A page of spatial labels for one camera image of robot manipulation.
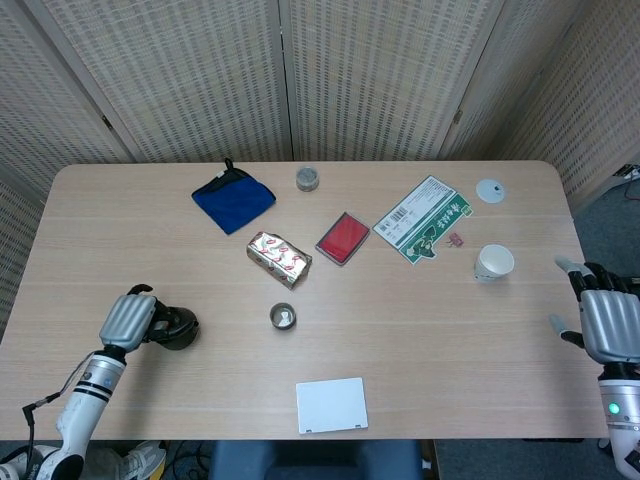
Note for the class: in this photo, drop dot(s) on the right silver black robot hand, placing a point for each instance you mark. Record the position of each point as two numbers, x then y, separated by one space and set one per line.
612 325

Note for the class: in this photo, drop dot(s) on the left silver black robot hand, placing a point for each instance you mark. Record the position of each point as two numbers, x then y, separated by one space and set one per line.
125 320

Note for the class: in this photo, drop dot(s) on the black cast iron teapot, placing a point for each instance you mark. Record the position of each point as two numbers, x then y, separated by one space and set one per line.
182 332

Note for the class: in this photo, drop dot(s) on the dark green ceramic cup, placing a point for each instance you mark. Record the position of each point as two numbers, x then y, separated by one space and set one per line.
283 317

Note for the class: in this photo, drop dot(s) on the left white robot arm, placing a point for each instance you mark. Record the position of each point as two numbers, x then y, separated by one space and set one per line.
85 400

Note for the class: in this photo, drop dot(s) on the white sneaker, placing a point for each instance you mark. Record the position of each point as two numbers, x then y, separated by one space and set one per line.
142 457

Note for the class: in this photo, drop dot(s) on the blue folded cloth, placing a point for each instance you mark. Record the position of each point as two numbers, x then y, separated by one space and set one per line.
232 205

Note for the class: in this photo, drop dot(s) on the silver patterned foil packet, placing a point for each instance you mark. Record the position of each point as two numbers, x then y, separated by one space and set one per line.
280 257

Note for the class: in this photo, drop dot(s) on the pink binder clip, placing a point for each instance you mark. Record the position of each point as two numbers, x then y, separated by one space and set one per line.
455 240

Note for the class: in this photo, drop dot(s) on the white round lid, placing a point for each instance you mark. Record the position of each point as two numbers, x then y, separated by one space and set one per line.
490 192

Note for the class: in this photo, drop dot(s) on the white rectangular board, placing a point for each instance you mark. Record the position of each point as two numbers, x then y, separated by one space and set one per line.
330 405

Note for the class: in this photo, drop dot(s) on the green white flat carton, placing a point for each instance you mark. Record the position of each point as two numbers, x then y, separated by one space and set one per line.
415 220

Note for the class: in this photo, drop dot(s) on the small clear round jar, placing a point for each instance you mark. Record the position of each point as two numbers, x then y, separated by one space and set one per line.
307 180

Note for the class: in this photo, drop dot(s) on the red ink pad case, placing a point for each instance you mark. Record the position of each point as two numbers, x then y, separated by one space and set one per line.
342 237

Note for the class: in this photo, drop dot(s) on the dark blue chair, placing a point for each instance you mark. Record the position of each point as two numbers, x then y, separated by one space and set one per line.
320 462

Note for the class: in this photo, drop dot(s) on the woven folding screen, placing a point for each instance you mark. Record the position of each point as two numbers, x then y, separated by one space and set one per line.
200 75

